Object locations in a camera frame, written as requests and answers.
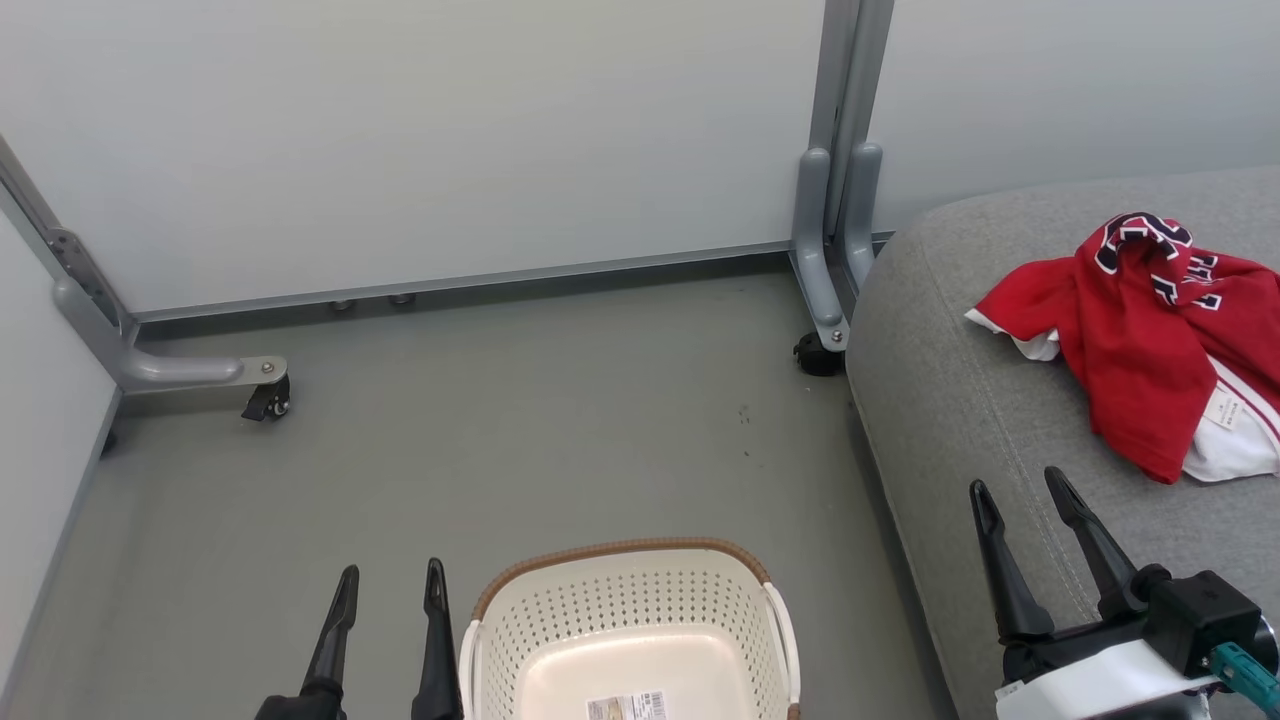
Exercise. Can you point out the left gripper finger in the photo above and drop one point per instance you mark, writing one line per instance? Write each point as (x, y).
(438, 670)
(332, 650)

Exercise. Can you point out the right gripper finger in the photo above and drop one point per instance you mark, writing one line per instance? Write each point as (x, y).
(1100, 560)
(1010, 580)

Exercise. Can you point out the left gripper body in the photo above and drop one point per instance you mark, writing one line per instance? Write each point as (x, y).
(310, 706)

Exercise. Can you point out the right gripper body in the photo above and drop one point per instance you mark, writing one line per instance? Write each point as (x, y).
(1090, 685)

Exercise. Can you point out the red and white clothing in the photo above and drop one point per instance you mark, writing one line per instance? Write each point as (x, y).
(1130, 340)

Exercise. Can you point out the white perforated laundry basket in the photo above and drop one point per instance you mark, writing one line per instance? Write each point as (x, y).
(640, 610)

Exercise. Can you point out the grey fabric sofa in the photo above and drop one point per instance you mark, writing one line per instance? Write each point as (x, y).
(960, 400)

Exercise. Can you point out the white barcode label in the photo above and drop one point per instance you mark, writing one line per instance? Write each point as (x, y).
(628, 707)

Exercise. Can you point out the black caster wheel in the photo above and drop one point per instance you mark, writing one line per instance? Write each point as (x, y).
(818, 356)
(268, 400)

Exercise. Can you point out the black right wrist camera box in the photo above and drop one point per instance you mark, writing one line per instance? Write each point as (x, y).
(1200, 610)

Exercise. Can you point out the grey partition frame with foot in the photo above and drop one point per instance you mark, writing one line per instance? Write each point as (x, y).
(150, 370)

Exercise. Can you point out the grey partition bottom rail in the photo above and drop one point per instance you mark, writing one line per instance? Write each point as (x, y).
(460, 282)

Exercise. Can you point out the grey partition post with feet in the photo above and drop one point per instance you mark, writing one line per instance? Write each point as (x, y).
(830, 200)

